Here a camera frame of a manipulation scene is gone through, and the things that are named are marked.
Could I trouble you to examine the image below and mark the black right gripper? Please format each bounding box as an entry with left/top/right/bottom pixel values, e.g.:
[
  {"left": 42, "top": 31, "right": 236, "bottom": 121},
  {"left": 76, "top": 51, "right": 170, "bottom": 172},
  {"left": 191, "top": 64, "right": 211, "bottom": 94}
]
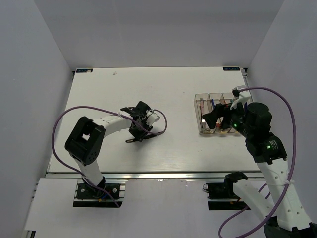
[{"left": 202, "top": 99, "right": 253, "bottom": 138}]

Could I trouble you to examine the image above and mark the black knife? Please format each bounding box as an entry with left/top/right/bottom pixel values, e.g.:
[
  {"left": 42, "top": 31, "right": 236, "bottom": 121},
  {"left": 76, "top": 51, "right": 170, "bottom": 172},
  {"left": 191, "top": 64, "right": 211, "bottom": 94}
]
[{"left": 125, "top": 134, "right": 155, "bottom": 143}]

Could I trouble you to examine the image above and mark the pink handled fork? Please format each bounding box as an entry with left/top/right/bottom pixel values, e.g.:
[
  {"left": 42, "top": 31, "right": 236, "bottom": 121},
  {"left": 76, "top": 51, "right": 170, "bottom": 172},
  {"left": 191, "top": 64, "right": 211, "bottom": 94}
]
[{"left": 199, "top": 98, "right": 205, "bottom": 117}]

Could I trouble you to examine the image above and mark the blue iridescent knife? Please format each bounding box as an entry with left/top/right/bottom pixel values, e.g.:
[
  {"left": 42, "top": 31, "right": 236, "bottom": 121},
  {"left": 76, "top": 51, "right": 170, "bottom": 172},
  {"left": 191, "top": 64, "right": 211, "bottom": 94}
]
[{"left": 244, "top": 103, "right": 248, "bottom": 114}]

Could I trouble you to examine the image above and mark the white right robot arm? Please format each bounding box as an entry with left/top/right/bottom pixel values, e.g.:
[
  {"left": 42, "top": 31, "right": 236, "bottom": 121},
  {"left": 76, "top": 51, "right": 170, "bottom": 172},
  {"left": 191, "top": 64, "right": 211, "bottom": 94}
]
[{"left": 202, "top": 103, "right": 317, "bottom": 238}]

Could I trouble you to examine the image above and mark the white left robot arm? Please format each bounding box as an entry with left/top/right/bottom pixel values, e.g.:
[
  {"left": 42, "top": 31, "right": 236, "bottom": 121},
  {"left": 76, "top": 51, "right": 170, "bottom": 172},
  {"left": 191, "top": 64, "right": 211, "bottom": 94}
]
[{"left": 64, "top": 101, "right": 160, "bottom": 198}]

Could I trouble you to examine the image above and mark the clear plastic bin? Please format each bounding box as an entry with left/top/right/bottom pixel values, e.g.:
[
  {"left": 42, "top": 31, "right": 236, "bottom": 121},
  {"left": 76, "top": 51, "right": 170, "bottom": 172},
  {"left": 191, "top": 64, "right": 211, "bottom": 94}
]
[
  {"left": 209, "top": 93, "right": 227, "bottom": 133},
  {"left": 194, "top": 93, "right": 215, "bottom": 135},
  {"left": 222, "top": 92, "right": 236, "bottom": 133}
]

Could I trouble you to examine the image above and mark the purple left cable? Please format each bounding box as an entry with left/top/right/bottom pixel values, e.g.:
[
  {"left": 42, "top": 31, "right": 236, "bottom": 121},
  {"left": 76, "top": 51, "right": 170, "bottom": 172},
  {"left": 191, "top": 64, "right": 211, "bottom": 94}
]
[{"left": 51, "top": 106, "right": 168, "bottom": 208}]

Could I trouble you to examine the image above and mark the purple cable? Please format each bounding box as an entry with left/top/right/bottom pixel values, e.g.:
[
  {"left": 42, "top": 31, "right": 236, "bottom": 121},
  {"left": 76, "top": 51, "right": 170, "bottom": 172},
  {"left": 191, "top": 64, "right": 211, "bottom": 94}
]
[
  {"left": 51, "top": 106, "right": 168, "bottom": 208},
  {"left": 217, "top": 86, "right": 297, "bottom": 238}
]

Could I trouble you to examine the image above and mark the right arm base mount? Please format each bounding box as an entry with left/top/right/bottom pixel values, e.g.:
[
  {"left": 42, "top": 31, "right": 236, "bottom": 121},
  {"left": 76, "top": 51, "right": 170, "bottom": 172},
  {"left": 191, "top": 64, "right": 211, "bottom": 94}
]
[{"left": 202, "top": 171, "right": 248, "bottom": 211}]

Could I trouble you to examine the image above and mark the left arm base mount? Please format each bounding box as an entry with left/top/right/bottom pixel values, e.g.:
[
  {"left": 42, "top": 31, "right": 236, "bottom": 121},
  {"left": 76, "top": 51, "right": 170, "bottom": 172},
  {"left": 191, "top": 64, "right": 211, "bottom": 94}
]
[{"left": 73, "top": 180, "right": 125, "bottom": 208}]

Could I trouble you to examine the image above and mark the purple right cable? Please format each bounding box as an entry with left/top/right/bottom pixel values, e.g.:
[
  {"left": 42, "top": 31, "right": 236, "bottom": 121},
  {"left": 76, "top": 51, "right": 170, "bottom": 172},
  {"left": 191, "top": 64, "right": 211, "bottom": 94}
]
[{"left": 217, "top": 86, "right": 297, "bottom": 238}]

